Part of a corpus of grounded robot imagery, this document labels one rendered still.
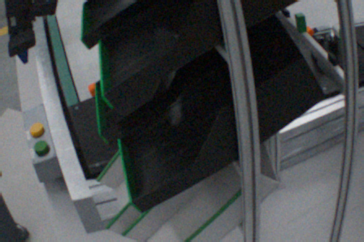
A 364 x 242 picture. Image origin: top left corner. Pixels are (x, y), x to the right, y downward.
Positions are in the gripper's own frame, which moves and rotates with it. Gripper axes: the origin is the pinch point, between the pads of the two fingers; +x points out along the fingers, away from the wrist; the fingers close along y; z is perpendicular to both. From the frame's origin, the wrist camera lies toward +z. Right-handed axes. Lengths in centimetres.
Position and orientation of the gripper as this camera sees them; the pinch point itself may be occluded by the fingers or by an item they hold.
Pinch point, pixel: (23, 49)
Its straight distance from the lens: 116.3
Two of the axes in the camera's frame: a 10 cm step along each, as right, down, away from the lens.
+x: 1.3, 7.8, 6.1
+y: -3.3, -5.4, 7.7
